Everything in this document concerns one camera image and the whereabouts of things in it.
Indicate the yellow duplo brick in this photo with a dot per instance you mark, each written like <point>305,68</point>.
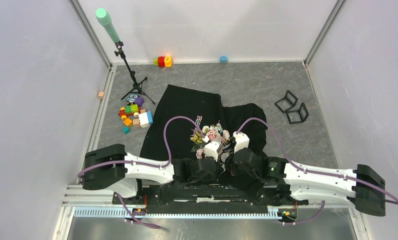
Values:
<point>128,122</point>

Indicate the white and blue block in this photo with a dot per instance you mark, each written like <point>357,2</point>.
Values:
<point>145,119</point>

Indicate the blue cup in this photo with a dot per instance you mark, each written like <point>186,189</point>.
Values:
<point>223,60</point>

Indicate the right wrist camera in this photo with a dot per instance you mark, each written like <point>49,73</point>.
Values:
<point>241,141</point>

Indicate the purple cube block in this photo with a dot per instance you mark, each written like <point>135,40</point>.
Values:
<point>139,101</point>

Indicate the black floral t-shirt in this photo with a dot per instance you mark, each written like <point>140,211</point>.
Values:
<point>173,134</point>

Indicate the red yellow green toy rings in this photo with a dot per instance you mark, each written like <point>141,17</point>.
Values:
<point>163,61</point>

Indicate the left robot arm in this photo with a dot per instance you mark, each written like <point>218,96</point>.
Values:
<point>112,168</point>

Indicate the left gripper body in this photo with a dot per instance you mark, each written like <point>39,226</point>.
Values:
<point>212,176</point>

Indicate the owl eight toy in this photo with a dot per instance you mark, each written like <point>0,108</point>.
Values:
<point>131,99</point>

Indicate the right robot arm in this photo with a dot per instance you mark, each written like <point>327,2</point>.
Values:
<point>275,181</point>

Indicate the teal block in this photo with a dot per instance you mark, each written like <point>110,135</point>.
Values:
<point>126,129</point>

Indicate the green microphone on stand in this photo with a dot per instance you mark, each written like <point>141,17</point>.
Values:
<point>104,19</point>

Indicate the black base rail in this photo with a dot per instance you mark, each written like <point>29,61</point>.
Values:
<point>210,199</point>

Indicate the red duplo car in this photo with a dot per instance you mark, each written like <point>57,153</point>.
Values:
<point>130,110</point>

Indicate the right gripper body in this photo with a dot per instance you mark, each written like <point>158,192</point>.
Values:
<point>256,175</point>

